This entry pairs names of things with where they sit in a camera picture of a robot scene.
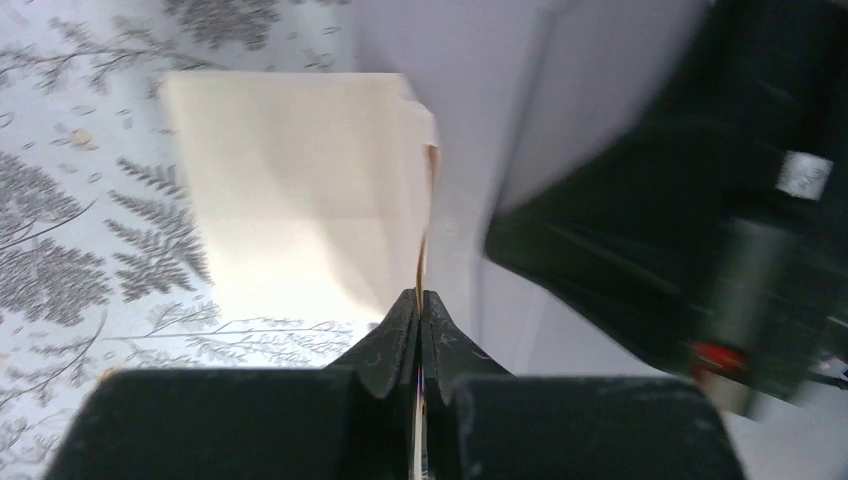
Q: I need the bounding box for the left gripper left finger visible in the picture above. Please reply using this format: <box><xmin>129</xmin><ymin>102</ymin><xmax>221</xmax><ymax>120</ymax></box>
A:
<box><xmin>46</xmin><ymin>289</ymin><xmax>418</xmax><ymax>479</ymax></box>

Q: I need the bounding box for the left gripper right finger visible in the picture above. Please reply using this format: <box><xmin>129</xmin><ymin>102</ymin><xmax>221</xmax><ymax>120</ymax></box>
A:
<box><xmin>421</xmin><ymin>291</ymin><xmax>744</xmax><ymax>479</ymax></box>

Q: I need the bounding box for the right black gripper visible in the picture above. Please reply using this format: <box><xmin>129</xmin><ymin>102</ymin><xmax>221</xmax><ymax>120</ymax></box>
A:
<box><xmin>485</xmin><ymin>1</ymin><xmax>847</xmax><ymax>419</ymax></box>

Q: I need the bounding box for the grey lavender envelope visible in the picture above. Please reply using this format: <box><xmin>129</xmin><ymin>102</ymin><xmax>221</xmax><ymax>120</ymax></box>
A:
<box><xmin>354</xmin><ymin>1</ymin><xmax>709</xmax><ymax>376</ymax></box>

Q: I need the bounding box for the beige lined letter paper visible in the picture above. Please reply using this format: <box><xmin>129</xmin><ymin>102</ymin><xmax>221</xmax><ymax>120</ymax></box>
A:
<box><xmin>162</xmin><ymin>71</ymin><xmax>439</xmax><ymax>323</ymax></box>

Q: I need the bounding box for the floral patterned table mat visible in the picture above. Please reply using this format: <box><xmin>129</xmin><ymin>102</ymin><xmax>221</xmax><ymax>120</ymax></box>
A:
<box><xmin>1</xmin><ymin>1</ymin><xmax>366</xmax><ymax>479</ymax></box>

